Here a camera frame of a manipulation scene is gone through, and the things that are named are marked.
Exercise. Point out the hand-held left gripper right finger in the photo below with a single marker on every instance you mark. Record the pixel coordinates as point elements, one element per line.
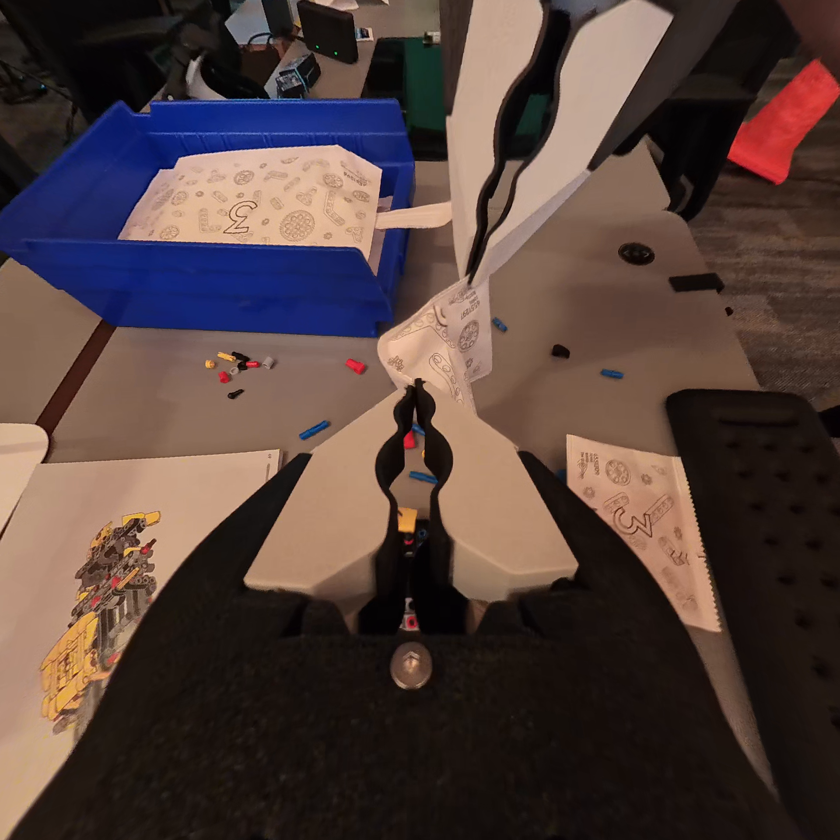
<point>512,518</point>

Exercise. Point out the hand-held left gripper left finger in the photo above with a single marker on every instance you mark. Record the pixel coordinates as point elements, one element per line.
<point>315,525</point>

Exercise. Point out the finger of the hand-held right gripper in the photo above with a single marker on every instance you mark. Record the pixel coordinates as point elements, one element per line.
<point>604,79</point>
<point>485,79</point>

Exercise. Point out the white printed paper bag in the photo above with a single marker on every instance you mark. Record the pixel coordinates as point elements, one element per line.
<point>262,197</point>
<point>420,341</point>
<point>630,499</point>

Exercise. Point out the instruction booklet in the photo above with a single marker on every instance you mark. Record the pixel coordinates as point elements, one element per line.
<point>79,499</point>

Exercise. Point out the blue plastic bin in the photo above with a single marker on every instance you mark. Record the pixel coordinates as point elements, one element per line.
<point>197,289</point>

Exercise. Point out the black desk grommet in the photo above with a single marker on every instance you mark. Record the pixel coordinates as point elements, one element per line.
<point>636,253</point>

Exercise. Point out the grey desk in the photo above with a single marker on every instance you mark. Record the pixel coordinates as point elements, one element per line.
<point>164,420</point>

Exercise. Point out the black desk clip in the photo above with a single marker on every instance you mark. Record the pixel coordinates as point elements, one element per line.
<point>695,283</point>

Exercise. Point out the orange traffic cone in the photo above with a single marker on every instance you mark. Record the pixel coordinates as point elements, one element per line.
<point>787,124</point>

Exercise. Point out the black box green lights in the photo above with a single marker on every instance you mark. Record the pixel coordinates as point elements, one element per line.
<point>328,33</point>

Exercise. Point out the red axle connector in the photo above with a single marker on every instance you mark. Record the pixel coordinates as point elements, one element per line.
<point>355,365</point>

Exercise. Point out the small black blue device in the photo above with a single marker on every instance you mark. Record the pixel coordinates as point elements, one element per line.
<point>298,75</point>

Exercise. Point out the black perforated pad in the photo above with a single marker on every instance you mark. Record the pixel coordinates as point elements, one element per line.
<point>754,525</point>

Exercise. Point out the white and black device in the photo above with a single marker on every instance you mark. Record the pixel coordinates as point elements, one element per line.
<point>203,79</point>

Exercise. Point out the white document stand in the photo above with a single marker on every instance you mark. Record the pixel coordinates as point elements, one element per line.
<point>16,459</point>

